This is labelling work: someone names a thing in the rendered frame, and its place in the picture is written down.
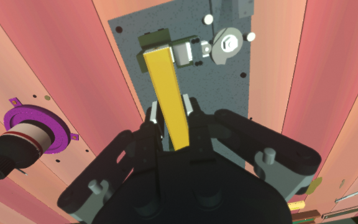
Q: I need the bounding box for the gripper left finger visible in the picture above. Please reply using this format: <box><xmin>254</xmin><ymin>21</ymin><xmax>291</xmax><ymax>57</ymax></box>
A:
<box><xmin>57</xmin><ymin>100</ymin><xmax>165</xmax><ymax>222</ymax></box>

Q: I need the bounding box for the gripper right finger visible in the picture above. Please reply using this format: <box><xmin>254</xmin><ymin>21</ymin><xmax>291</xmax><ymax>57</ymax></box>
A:
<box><xmin>181</xmin><ymin>93</ymin><xmax>323</xmax><ymax>203</ymax></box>

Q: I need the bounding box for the yellow clamp lever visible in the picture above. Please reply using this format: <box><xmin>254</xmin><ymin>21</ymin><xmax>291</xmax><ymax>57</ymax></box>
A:
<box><xmin>142</xmin><ymin>46</ymin><xmax>190</xmax><ymax>152</ymax></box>

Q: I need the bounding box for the yellow block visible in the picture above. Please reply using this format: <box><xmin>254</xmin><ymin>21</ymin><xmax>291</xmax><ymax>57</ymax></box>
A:
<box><xmin>287</xmin><ymin>200</ymin><xmax>306</xmax><ymax>212</ymax></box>

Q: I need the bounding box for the brown block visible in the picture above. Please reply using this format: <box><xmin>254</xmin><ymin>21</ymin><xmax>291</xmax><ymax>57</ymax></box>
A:
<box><xmin>291</xmin><ymin>209</ymin><xmax>322</xmax><ymax>223</ymax></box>

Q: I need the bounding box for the light grey clamp jaw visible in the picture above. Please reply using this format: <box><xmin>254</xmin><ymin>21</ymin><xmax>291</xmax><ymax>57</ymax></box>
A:
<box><xmin>171</xmin><ymin>41</ymin><xmax>196</xmax><ymax>67</ymax></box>

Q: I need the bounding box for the green clamp block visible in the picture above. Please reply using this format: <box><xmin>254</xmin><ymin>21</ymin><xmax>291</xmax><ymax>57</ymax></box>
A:
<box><xmin>136</xmin><ymin>27</ymin><xmax>202</xmax><ymax>74</ymax></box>

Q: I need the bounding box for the grey cam disc with bolt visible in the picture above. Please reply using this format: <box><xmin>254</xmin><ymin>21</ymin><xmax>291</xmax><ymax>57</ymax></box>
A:
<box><xmin>211</xmin><ymin>27</ymin><xmax>245</xmax><ymax>66</ymax></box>

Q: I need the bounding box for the small grey lug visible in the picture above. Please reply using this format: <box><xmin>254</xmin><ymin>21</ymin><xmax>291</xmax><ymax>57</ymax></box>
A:
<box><xmin>200</xmin><ymin>41</ymin><xmax>213</xmax><ymax>58</ymax></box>

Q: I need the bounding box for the black and white cylinder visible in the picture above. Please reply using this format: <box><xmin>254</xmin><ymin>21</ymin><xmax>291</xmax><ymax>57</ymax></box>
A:
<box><xmin>0</xmin><ymin>122</ymin><xmax>56</xmax><ymax>180</ymax></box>

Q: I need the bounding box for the purple round flange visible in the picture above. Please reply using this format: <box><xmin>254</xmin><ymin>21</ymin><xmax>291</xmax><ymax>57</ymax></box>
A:
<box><xmin>3</xmin><ymin>97</ymin><xmax>80</xmax><ymax>155</ymax></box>

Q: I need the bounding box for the grey speckled base plate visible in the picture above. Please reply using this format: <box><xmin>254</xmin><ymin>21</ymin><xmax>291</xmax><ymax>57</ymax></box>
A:
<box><xmin>107</xmin><ymin>0</ymin><xmax>253</xmax><ymax>175</ymax></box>

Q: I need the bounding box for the grey blade with brown handle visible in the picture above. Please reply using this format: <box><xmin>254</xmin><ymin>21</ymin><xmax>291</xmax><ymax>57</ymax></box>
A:
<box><xmin>321</xmin><ymin>201</ymin><xmax>358</xmax><ymax>220</ymax></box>

